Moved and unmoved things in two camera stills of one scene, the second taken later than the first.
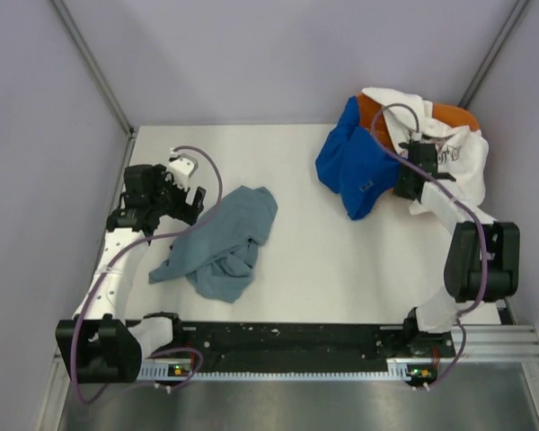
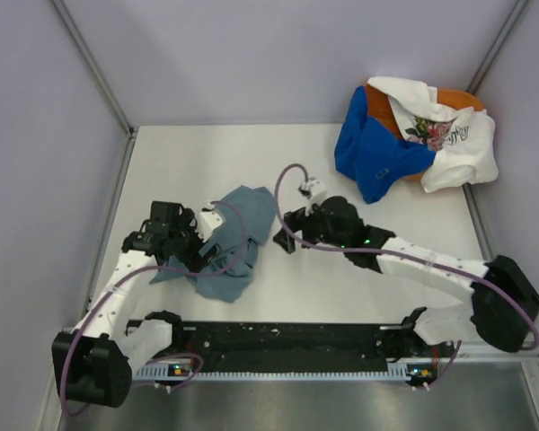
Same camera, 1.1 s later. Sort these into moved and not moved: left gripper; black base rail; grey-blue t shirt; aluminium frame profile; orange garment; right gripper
Moved: orange garment; left gripper; right gripper
Not moved: grey-blue t shirt; black base rail; aluminium frame profile
